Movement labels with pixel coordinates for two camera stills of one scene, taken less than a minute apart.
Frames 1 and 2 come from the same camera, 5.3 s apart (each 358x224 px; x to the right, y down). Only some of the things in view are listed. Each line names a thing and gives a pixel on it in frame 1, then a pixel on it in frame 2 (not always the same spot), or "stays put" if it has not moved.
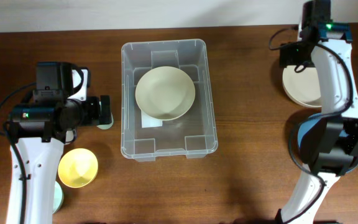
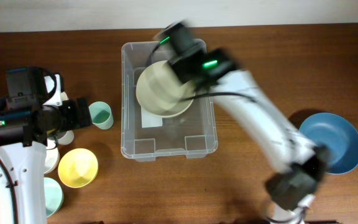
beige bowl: x=304 y=87 to x=159 y=89
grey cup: x=70 y=135 stays put
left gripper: x=95 y=117 to x=71 y=107
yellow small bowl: x=77 y=167 stays put
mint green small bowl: x=58 y=198 stays put
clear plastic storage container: x=166 y=104 stays put
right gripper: x=287 y=57 to x=175 y=67
